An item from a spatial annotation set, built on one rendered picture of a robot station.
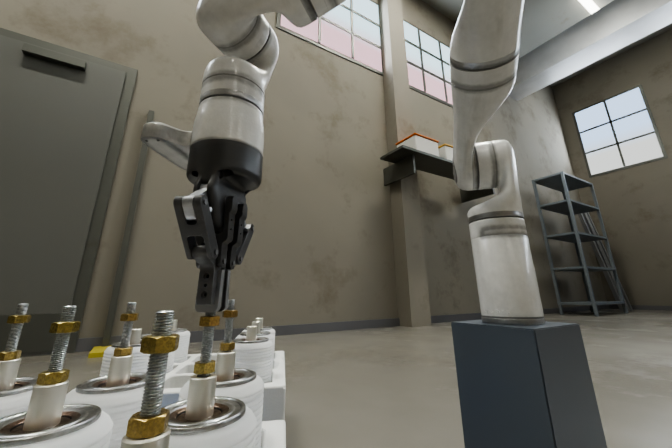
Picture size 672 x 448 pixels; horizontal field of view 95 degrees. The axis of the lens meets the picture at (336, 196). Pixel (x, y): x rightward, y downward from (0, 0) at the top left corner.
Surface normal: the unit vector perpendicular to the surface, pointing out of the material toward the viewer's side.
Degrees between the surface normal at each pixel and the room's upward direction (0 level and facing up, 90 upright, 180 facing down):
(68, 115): 90
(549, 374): 90
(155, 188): 90
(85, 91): 90
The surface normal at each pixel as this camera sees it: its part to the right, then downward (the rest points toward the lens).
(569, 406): 0.53, -0.26
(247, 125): 0.76, -0.21
